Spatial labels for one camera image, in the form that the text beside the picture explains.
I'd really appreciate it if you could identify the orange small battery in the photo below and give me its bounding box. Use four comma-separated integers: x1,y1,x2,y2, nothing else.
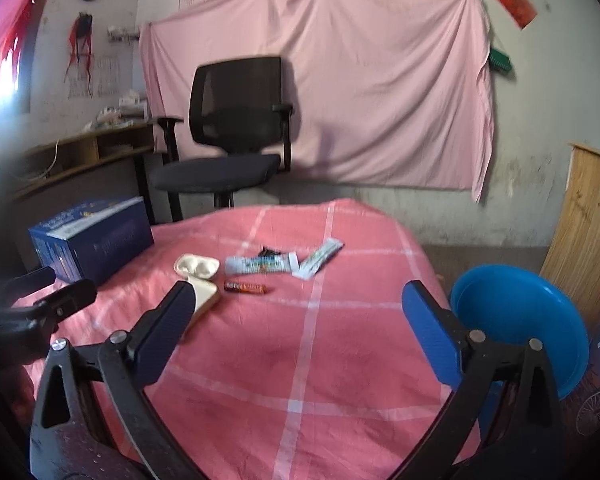
223,281,268,296

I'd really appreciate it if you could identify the white stick sachet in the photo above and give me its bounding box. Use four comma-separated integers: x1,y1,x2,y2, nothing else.
291,238,344,281

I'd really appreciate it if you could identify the white long wrapper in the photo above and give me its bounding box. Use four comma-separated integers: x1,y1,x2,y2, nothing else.
224,252,299,275

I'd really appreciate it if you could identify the blue plastic bucket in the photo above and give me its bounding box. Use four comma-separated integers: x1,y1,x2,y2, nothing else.
450,264,588,400

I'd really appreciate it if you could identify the white earbud case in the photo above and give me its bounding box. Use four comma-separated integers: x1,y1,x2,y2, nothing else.
173,254,221,281

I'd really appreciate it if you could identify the blue cardboard box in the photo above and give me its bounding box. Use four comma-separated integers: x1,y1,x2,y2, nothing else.
29,196,154,286

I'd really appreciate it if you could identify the pink checkered table cloth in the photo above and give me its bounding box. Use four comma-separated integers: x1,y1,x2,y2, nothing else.
14,198,481,480

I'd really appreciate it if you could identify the wooden desk shelf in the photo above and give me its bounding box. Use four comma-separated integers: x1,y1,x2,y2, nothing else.
14,122,156,226

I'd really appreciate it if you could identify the wooden cabinet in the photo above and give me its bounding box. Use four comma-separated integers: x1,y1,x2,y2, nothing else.
541,143,600,333

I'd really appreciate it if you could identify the blue cartoon curtain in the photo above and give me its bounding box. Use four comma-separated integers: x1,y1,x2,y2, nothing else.
562,325,600,458

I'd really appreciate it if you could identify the black office chair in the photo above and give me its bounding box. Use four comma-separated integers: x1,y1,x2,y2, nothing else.
151,55,294,222

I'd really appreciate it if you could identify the stack of books papers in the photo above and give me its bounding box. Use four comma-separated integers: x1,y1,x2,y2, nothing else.
82,90,149,133

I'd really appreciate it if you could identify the green hanging basket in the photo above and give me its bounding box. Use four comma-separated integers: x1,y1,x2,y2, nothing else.
488,47,513,76

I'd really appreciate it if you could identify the white charger cable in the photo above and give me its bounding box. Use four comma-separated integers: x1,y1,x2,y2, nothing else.
14,140,62,181

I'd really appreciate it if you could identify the wall calendar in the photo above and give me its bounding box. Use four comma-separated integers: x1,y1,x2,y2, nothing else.
64,55,120,99

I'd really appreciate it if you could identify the pink wall sheet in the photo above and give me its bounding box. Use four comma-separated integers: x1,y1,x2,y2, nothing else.
140,0,494,200

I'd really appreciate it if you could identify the red tassel wall ornament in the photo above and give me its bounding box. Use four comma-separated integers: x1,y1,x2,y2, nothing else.
65,13,93,84

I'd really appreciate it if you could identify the red diamond wall poster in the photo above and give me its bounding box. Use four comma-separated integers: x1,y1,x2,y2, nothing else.
498,0,538,29

